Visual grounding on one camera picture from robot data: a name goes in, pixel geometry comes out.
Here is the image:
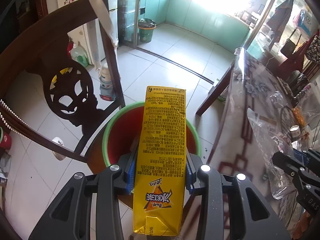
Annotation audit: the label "yellow drink carton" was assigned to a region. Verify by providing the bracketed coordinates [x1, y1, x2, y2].
[133, 86, 187, 237]

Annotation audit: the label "clear printed plastic bag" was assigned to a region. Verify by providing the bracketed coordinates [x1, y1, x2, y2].
[247, 108, 295, 199]

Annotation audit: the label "green kitchen trash bin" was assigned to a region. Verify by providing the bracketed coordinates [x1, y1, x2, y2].
[138, 18, 157, 43]

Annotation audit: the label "teal kitchen cabinets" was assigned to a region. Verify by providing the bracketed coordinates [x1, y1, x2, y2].
[138, 0, 250, 51]

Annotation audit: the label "crushed paper cup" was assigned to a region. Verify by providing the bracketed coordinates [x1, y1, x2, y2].
[290, 125, 301, 141]

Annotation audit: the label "red bin with green rim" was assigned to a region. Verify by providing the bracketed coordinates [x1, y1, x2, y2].
[87, 101, 202, 210]

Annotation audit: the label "bag of orange snacks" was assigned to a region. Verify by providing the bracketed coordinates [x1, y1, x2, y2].
[292, 82, 319, 127]

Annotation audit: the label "floral tablecloth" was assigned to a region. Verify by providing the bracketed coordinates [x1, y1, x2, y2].
[206, 49, 319, 239]

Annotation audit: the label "crumpled clear plastic wrap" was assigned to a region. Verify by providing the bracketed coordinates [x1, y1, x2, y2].
[270, 90, 287, 109]

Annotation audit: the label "white plastic bottle on floor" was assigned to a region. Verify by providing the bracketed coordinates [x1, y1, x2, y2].
[99, 63, 116, 101]

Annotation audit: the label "dark red hanging garment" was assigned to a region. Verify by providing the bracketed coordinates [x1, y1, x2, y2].
[276, 30, 319, 80]

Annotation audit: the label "dark wooden carved chair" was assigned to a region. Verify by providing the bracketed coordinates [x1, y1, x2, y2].
[1, 0, 125, 239]

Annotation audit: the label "black handbag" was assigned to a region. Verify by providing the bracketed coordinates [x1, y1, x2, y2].
[280, 29, 302, 58]

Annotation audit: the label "white refrigerator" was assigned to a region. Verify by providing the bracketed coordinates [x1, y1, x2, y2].
[57, 0, 118, 64]

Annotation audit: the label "grey cloth on chair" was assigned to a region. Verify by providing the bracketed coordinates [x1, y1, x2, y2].
[89, 0, 118, 49]

